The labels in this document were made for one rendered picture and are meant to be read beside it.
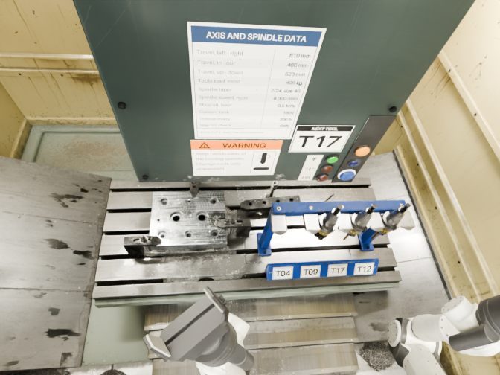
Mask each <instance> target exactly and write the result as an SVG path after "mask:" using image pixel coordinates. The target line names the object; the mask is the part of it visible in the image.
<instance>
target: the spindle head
mask: <svg viewBox="0 0 500 375"><path fill-rule="evenodd" d="M72 1H73V3H74V6H75V9H76V11H77V15H78V17H79V20H80V23H81V25H82V28H83V31H84V34H85V36H86V39H87V42H88V44H89V47H90V50H91V53H92V56H93V58H94V62H95V64H96V66H97V70H98V72H99V75H100V78H101V80H102V83H103V86H104V88H105V91H106V94H107V97H108V99H109V102H110V105H111V107H112V111H113V113H114V116H115V119H116V121H117V124H118V127H119V130H120V132H121V135H122V138H123V140H124V143H125V146H126V150H127V152H128V154H129V158H130V160H131V162H132V166H133V168H134V171H135V174H136V176H137V178H138V181H139V182H140V183H143V182H243V181H293V180H298V177H299V175H300V173H301V170H302V168H303V166H304V162H305V161H306V159H307V156H308V155H324V156H323V158H322V160H321V162H320V164H319V166H318V168H317V170H316V172H315V175H314V176H313V178H312V180H316V179H315V178H316V176H317V175H319V174H322V172H321V171H320V169H321V167H322V166H324V165H326V164H328V163H326V162H325V159H326V157H328V156H329V155H332V154H336V155H338V156H339V158H340V159H339V160H338V161H337V162H336V163H334V164H331V165H333V166H334V170H333V171H331V172H329V173H327V174H328V175H329V179H328V180H333V178H334V176H335V175H336V173H337V171H338V169H339V168H340V166H341V165H342V162H343V161H344V159H345V158H346V156H347V154H348V153H349V151H350V149H351V147H352V146H353V144H354V142H355V140H356V139H357V137H358V135H359V133H360V132H361V131H362V128H363V127H364V125H365V123H366V122H367V120H368V119H369V117H370V116H371V115H394V116H397V114H398V113H399V111H400V110H401V109H402V107H403V105H404V104H405V102H406V101H407V100H408V98H409V97H410V95H411V93H412V92H413V91H414V90H415V88H416V87H417V85H418V83H419V82H420V81H421V79H422V78H423V76H424V75H425V73H426V72H427V71H428V69H429V68H430V66H431V65H432V63H433V62H434V61H435V59H436V57H437V56H438V54H439V53H440V52H441V50H442V49H443V47H444V45H445V44H446V43H447V42H448V40H449V38H450V37H451V35H452V34H453V33H454V32H455V30H456V28H457V27H458V26H459V24H460V23H461V21H462V20H463V18H464V17H465V15H466V14H467V12H468V11H469V9H470V8H471V7H472V5H473V4H474V2H475V0H72ZM188 22H210V23H226V24H242V25H273V26H289V27H305V28H326V31H325V34H324V38H323V41H322V44H321V47H320V50H319V52H318V56H317V59H316V61H315V66H314V69H313V71H312V75H311V78H310V81H309V84H308V87H307V91H306V94H305V96H304V100H303V103H302V105H301V110H300V112H299V115H298V119H297V121H296V124H295V128H294V130H293V134H292V137H291V139H195V130H194V119H193V98H192V87H191V75H190V54H189V43H188ZM297 124H304V125H355V127H354V128H353V131H352V133H351V134H350V136H349V138H348V140H347V141H346V143H345V145H344V147H343V148H342V151H341V152H289V147H290V144H291V142H292V138H293V135H294V133H295V129H296V126H297ZM190 140H227V141H283V143H282V146H281V151H280V153H279V156H278V160H277V164H276V166H275V171H274V173H273V175H232V176H194V175H193V160H192V151H191V142H190Z"/></svg>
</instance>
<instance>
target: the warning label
mask: <svg viewBox="0 0 500 375"><path fill-rule="evenodd" d="M190 142H191V151H192V160H193V175H194V176H232V175H273V173H274V171H275V166H276V164H277V160H278V156H279V153H280V151H281V146H282V143H283V141H227V140H190Z"/></svg>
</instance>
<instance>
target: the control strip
mask: <svg viewBox="0 0 500 375"><path fill-rule="evenodd" d="M396 117H397V116H394V115H371V116H370V117H369V119H368V121H367V122H366V124H365V125H364V127H363V129H362V131H361V132H360V134H359V136H358V138H357V139H356V141H355V142H354V144H353V146H352V147H351V149H350V151H349V153H348V154H347V156H346V158H345V159H344V161H343V162H342V165H341V166H340V168H339V169H338V171H337V173H336V175H335V176H334V178H333V180H332V182H331V183H337V182H352V181H353V179H354V178H355V176H356V175H357V173H358V172H359V171H360V169H361V168H362V166H363V165H364V163H365V162H366V161H367V159H368V157H369V156H370V155H371V153H372V152H373V151H374V149H375V147H376V146H377V144H378V143H379V142H380V140H381V139H382V137H383V136H384V134H385V133H386V132H387V130H388V128H389V127H390V126H391V125H392V123H393V122H394V120H395V118H396ZM361 147H368V148H369V149H370V152H369V153H368V154H367V155H365V156H357V155H356V151H357V150H358V149H359V148H361ZM331 157H336V158H338V160H339V159H340V158H339V156H338V155H336V154H332V155H329V156H328V157H326V159H325V162H326V163H328V162H327V160H328V159H329V158H331ZM338 160H337V161H338ZM337 161H336V162H337ZM352 161H359V165H357V166H355V167H350V166H349V163H351V162H352ZM336 162H334V163H336ZM334 163H328V164H326V165H324V166H322V167H321V169H320V171H321V172H322V174H319V175H317V176H316V178H315V179H316V181H318V182H320V181H319V180H318V178H319V177H320V176H326V177H327V179H326V180H328V179H329V175H328V174H327V173H324V172H323V171H322V170H323V169H324V168H325V167H332V170H331V171H333V170H334V166H333V165H331V164H334ZM346 171H353V172H354V174H355V176H354V177H353V178H352V179H350V180H347V181H343V180H341V179H340V178H339V176H340V175H341V174H342V173H343V172H346ZM326 180H325V181H326Z"/></svg>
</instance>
